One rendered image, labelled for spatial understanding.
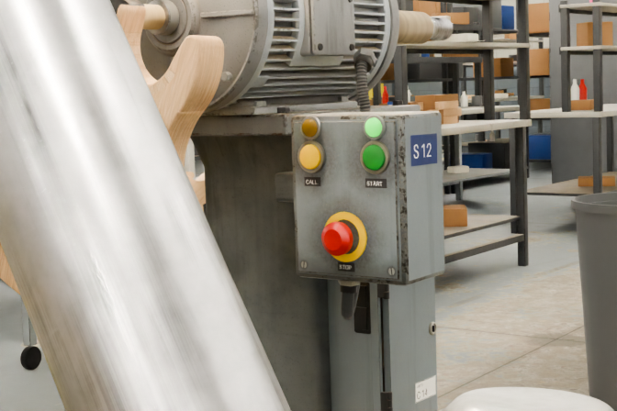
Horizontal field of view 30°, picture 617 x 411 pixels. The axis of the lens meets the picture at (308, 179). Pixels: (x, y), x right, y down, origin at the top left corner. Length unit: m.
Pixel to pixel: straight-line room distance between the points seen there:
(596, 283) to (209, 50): 2.95
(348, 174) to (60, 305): 0.84
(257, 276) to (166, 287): 1.14
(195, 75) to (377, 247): 0.29
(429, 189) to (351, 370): 0.38
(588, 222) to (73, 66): 3.56
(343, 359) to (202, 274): 1.11
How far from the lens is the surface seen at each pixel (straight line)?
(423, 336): 1.69
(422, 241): 1.37
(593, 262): 4.09
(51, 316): 0.56
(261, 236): 1.66
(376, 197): 1.34
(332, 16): 1.58
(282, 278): 1.65
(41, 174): 0.56
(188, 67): 1.27
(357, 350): 1.64
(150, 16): 1.48
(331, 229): 1.35
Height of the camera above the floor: 1.16
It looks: 5 degrees down
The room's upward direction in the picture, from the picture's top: 2 degrees counter-clockwise
